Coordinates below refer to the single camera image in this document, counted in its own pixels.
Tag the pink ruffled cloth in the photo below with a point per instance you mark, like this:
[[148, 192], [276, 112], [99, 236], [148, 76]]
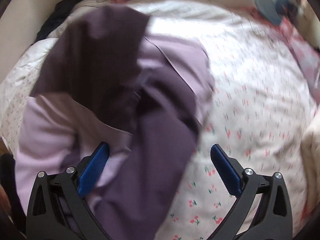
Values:
[[307, 57]]

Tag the lilac purple jacket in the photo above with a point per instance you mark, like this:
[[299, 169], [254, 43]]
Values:
[[147, 96]]

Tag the black clothing pile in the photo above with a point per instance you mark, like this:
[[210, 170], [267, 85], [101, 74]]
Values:
[[61, 11]]

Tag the cherry print bed quilt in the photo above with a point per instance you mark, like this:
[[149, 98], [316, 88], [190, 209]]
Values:
[[261, 107]]

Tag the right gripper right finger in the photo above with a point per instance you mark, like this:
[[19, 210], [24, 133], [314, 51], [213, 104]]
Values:
[[262, 208]]

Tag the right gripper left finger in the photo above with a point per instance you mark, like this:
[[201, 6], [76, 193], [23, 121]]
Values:
[[57, 207]]

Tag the blue cartoon curtain right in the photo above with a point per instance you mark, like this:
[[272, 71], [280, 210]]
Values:
[[277, 2]]

